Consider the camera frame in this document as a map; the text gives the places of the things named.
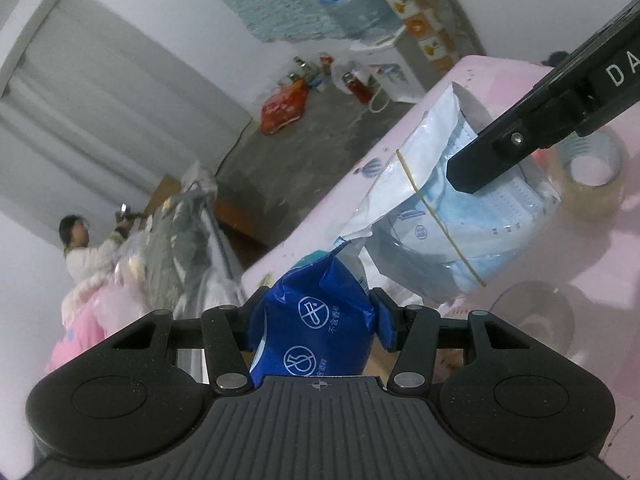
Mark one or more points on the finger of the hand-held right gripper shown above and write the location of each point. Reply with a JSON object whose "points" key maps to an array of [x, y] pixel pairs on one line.
{"points": [[500, 147]]}

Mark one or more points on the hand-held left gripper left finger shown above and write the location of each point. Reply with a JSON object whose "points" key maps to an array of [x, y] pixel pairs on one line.
{"points": [[235, 327]]}

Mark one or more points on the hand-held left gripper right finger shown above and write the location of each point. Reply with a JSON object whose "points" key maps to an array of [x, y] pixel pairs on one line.
{"points": [[385, 321]]}

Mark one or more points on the blue wet wipes pack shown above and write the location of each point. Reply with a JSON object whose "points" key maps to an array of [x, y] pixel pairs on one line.
{"points": [[320, 320]]}

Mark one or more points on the pack of blue face masks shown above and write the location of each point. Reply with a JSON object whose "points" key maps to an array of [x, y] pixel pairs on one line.
{"points": [[435, 225]]}

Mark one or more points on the clear packing tape roll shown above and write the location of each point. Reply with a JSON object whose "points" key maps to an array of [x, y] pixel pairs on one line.
{"points": [[590, 201]]}

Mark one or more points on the yellow rubber band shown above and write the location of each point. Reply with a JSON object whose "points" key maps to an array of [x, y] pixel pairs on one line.
{"points": [[469, 266]]}

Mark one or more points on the grey floral quilt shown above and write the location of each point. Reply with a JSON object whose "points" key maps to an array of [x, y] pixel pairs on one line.
{"points": [[175, 240]]}

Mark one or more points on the clear plastic bag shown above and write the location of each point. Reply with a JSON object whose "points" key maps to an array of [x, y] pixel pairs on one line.
{"points": [[132, 255]]}

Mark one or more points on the white water dispenser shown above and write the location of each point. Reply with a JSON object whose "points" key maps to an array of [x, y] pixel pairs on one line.
{"points": [[395, 67]]}

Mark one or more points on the orange tile patterned cover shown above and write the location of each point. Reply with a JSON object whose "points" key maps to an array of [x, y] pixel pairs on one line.
{"points": [[425, 25]]}

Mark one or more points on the frosted plastic cup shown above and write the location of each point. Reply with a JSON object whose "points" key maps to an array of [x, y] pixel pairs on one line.
{"points": [[530, 310]]}

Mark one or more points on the pink quilt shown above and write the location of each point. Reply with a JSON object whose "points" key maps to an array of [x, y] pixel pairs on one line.
{"points": [[80, 330]]}

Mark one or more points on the red bottle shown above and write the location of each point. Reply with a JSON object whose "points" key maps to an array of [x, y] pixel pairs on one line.
{"points": [[356, 89]]}

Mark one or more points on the pink printed tablecloth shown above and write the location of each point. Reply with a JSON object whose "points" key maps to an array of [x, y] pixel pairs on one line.
{"points": [[600, 270]]}

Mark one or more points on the large water bottle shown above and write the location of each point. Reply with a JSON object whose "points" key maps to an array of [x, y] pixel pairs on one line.
{"points": [[350, 2]]}

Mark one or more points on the red plastic bag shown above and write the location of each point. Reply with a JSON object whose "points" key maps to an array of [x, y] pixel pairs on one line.
{"points": [[282, 107]]}

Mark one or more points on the grey curtain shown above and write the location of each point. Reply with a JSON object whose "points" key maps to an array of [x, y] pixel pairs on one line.
{"points": [[100, 110]]}

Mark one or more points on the wooden bed frame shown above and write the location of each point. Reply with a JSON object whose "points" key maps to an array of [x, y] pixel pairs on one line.
{"points": [[235, 215]]}

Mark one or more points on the blue floral wall cloth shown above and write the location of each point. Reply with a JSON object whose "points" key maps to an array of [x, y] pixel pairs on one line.
{"points": [[260, 0]]}

